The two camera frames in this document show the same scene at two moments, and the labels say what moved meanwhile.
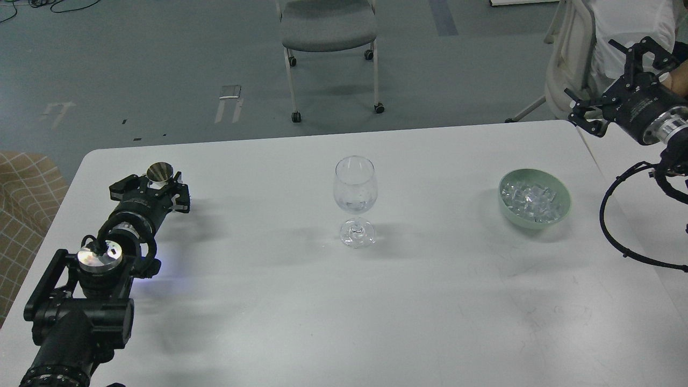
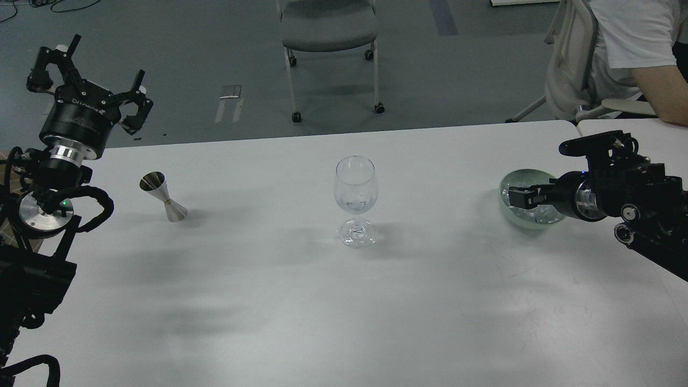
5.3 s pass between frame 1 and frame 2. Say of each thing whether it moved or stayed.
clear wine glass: stayed
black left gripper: moved
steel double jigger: moved
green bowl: stayed
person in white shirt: stayed
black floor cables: stayed
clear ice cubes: stayed
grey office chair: stayed
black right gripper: moved
